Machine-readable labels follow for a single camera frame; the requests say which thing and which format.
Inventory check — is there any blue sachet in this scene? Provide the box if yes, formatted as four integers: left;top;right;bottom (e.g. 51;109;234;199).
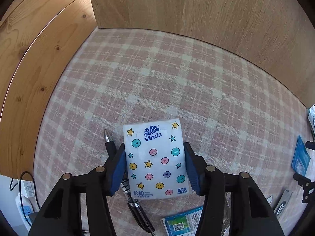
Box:
291;135;311;176

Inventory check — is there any grey tg sachet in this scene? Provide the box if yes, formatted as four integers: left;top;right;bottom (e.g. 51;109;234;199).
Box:
274;189;293;217
308;105;315;133

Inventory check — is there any white dotted small box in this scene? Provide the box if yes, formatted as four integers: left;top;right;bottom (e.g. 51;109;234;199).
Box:
123;118;189;200

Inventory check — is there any metal eyelash curler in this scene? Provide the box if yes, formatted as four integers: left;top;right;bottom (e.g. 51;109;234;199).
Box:
221;193;231;235

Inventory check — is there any white power strip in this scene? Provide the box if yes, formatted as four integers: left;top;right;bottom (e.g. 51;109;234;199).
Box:
16;180;35;231

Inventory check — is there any blue card packet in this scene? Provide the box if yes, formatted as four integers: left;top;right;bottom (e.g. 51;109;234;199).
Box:
162;206;203;236

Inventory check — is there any black car charger plug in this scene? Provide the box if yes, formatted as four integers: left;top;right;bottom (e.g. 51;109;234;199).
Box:
104;129;155;235

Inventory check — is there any pine wood panel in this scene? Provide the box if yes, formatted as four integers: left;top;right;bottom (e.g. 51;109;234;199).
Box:
1;0;96;178

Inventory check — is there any black usb cable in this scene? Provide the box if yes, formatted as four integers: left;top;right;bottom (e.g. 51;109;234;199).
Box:
9;171;40;227

